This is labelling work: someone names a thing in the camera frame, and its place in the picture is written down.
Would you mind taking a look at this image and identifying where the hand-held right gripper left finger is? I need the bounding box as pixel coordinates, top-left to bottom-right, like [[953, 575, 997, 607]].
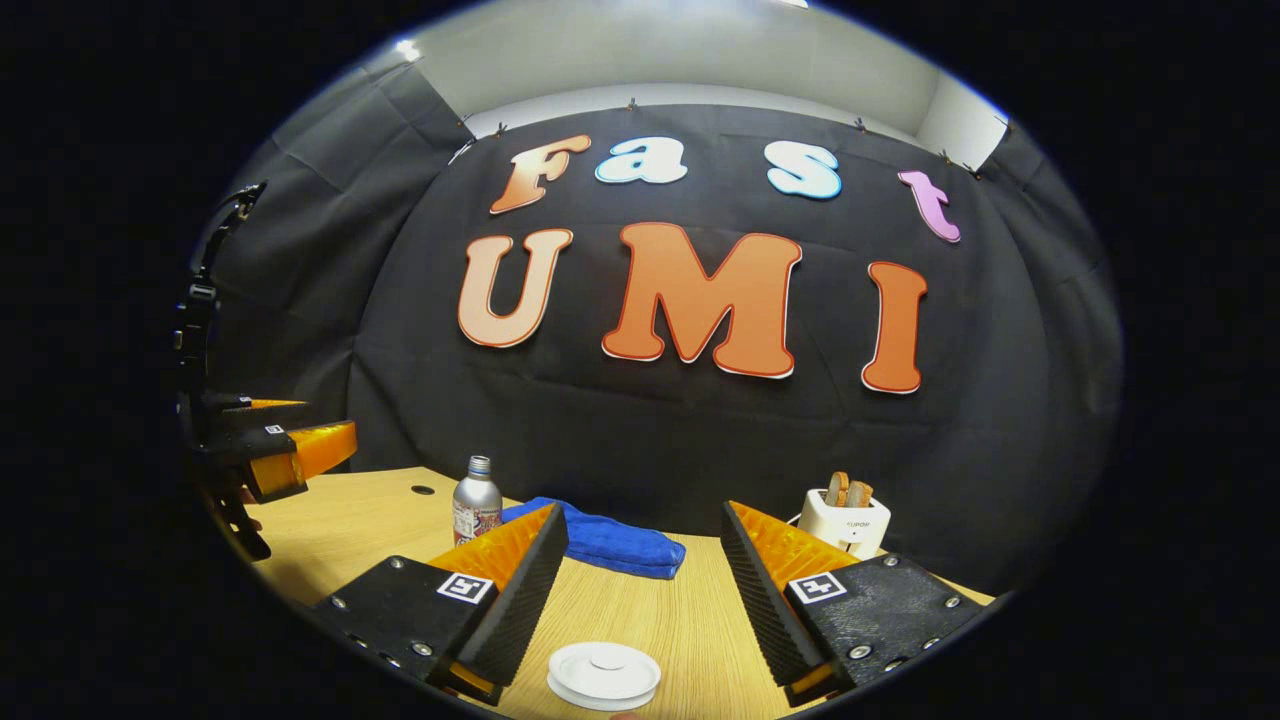
[[312, 503, 569, 706]]

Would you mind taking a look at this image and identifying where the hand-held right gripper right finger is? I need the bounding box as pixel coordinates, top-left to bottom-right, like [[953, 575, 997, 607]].
[[720, 500, 986, 707]]

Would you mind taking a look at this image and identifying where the silver water bottle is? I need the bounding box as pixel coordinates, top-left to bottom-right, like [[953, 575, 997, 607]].
[[452, 456, 504, 547]]

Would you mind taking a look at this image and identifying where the blue folded towel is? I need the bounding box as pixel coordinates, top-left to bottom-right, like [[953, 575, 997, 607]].
[[500, 497, 687, 580]]

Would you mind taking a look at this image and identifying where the white toaster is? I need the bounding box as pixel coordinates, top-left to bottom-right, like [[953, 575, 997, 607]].
[[797, 488, 892, 561]]

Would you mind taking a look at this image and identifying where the black backdrop cloth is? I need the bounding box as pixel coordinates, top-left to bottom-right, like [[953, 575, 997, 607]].
[[195, 62, 1126, 601]]

